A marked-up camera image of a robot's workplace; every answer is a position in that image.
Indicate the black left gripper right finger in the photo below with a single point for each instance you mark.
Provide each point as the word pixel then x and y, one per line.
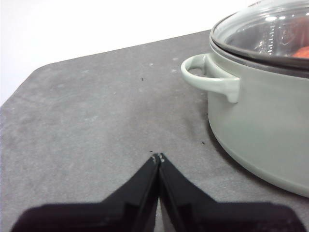
pixel 205 216

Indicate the pale green electric steamer pot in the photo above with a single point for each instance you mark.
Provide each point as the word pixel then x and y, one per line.
pixel 260 125

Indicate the orange toy pumpkin green stem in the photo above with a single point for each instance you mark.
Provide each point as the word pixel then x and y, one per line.
pixel 303 52

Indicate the glass lid with steel rim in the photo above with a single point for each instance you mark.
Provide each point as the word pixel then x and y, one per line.
pixel 251 31

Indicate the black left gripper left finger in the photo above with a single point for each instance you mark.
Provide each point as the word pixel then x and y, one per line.
pixel 116 215

